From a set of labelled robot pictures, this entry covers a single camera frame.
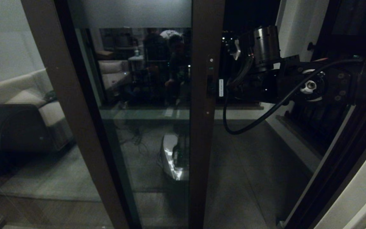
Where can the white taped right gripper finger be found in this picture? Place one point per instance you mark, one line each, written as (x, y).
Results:
(221, 87)

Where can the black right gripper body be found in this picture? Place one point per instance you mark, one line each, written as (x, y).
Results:
(259, 82)

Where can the brown framed sliding glass door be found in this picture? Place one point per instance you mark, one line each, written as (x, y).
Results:
(202, 143)

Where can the brown framed fixed glass panel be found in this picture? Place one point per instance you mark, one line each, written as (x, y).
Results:
(89, 143)

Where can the grey rug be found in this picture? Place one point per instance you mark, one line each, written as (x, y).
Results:
(59, 178)

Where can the light grey sofa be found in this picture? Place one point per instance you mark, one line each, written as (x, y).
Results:
(27, 98)

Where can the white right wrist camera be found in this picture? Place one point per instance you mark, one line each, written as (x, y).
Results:
(237, 51)

